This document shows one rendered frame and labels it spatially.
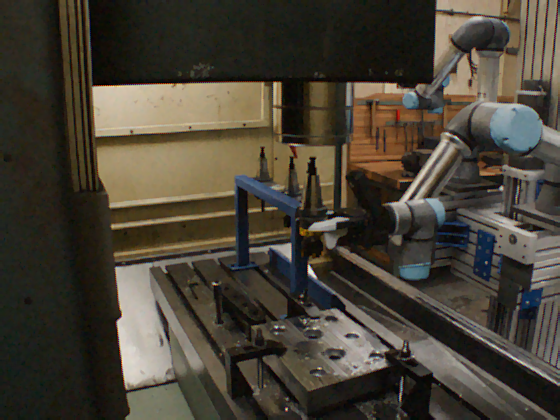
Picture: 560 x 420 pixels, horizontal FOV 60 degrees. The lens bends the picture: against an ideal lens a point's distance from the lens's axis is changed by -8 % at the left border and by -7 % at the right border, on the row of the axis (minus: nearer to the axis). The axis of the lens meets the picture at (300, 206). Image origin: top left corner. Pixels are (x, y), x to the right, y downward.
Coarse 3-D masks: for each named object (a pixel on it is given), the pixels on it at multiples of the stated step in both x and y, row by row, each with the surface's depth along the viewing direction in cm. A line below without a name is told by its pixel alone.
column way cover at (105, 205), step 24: (96, 192) 64; (96, 216) 64; (96, 240) 64; (96, 264) 65; (96, 288) 66; (96, 312) 66; (120, 312) 68; (96, 336) 68; (96, 360) 68; (120, 360) 70; (120, 384) 71; (120, 408) 72
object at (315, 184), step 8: (312, 176) 103; (312, 184) 103; (304, 192) 104; (312, 192) 103; (320, 192) 104; (304, 200) 104; (312, 200) 103; (320, 200) 104; (304, 208) 104; (312, 208) 103
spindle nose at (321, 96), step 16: (288, 96) 94; (304, 96) 92; (320, 96) 92; (336, 96) 93; (352, 96) 97; (288, 112) 95; (304, 112) 93; (320, 112) 93; (336, 112) 94; (352, 112) 98; (288, 128) 95; (304, 128) 94; (320, 128) 94; (336, 128) 95; (352, 128) 99; (288, 144) 97; (304, 144) 95; (320, 144) 95; (336, 144) 96
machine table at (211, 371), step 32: (256, 256) 191; (160, 288) 160; (256, 288) 162; (288, 288) 162; (192, 320) 139; (224, 320) 140; (352, 320) 146; (192, 352) 128; (224, 352) 123; (416, 352) 124; (224, 384) 110; (256, 384) 110; (448, 384) 110; (224, 416) 107; (256, 416) 99; (288, 416) 99; (320, 416) 100; (352, 416) 99; (384, 416) 99; (448, 416) 99; (480, 416) 100
